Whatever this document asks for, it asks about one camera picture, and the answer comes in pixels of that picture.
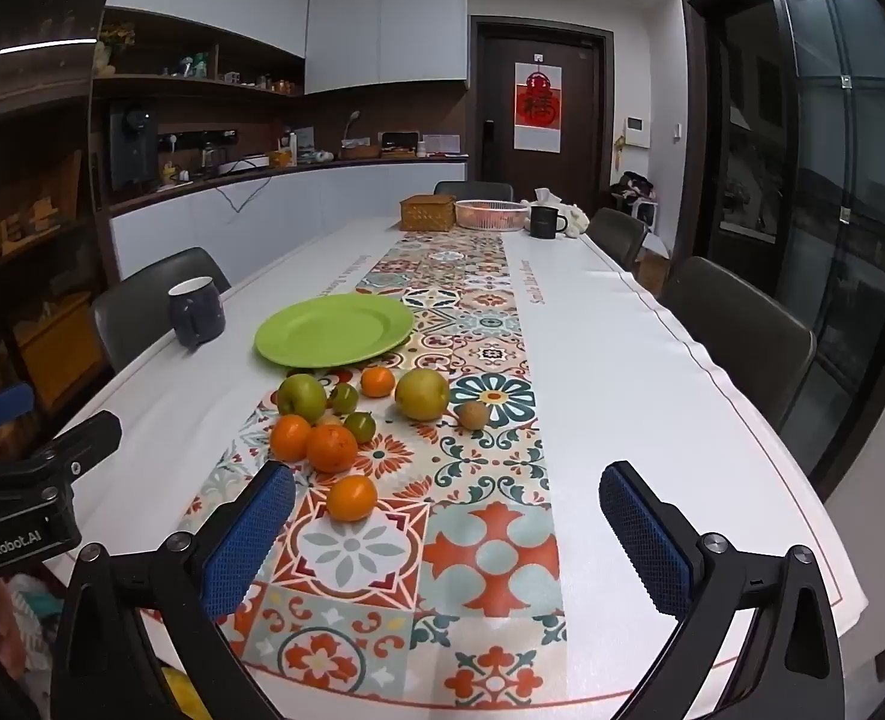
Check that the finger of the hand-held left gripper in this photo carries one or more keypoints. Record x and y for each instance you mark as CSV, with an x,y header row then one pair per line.
x,y
3,405
67,446

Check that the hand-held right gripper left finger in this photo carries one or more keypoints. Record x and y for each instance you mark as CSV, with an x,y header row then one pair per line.
x,y
251,540

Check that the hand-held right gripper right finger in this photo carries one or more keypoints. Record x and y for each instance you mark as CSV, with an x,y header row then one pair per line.
x,y
648,540

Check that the green apple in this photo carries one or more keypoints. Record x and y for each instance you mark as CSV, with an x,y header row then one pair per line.
x,y
301,397

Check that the green brownish mandarin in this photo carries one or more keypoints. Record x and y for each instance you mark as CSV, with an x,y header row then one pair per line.
x,y
360,426

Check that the small orange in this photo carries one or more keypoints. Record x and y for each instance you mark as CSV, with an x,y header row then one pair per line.
x,y
377,381

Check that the brown kiwi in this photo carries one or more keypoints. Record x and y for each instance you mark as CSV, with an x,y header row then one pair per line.
x,y
474,414

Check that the yellow pear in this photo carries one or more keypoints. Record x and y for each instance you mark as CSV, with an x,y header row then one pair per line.
x,y
422,394

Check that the green plate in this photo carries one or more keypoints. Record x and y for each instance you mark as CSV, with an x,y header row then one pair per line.
x,y
333,330

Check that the glass display cabinet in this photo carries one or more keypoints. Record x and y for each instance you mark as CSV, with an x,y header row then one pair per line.
x,y
30,255

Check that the white patterned tablecloth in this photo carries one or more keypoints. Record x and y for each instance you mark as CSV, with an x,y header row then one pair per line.
x,y
622,390

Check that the grey chair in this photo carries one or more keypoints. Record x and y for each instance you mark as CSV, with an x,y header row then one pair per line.
x,y
472,190
618,236
150,307
742,345

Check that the dark blue mug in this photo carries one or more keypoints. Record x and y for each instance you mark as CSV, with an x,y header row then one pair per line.
x,y
196,315

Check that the black countertop appliance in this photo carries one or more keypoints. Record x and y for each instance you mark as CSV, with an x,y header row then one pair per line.
x,y
133,146

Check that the white stool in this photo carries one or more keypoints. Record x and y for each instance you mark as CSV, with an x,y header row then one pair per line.
x,y
646,214

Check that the white cloth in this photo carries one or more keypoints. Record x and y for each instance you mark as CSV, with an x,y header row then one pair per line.
x,y
577,219

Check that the black mug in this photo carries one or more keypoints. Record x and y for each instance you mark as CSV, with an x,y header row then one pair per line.
x,y
546,223

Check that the white counter cabinet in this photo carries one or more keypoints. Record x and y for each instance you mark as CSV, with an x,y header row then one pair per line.
x,y
300,202

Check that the pile of bags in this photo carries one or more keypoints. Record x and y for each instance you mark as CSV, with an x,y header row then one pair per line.
x,y
633,186

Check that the orange box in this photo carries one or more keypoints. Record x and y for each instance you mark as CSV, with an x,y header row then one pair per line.
x,y
281,159

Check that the white tissue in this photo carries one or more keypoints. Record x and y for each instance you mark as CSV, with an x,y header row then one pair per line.
x,y
547,196

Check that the clear bowl of fruit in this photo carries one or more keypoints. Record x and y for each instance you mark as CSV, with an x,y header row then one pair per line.
x,y
491,216

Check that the wicker basket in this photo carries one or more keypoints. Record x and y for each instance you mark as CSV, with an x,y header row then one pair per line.
x,y
427,214

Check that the glass sliding door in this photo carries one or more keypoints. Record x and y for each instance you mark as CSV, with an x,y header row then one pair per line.
x,y
825,202

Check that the wooden tray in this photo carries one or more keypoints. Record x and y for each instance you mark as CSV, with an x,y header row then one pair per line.
x,y
360,151

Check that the black box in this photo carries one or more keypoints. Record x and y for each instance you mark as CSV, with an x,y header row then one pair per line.
x,y
399,144

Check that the desk lamp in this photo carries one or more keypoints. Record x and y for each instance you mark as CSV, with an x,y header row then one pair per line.
x,y
351,127

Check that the dark wooden door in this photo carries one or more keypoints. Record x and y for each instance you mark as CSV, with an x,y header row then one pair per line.
x,y
577,105

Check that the red and white door poster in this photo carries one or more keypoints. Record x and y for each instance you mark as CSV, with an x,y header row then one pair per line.
x,y
538,109

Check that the white upper cabinets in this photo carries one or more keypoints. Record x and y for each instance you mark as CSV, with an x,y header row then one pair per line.
x,y
382,22

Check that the wooden wall shelf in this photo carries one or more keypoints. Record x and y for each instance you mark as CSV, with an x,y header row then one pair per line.
x,y
187,82

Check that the white wall intercom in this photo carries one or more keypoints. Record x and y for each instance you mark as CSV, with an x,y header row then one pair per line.
x,y
636,130

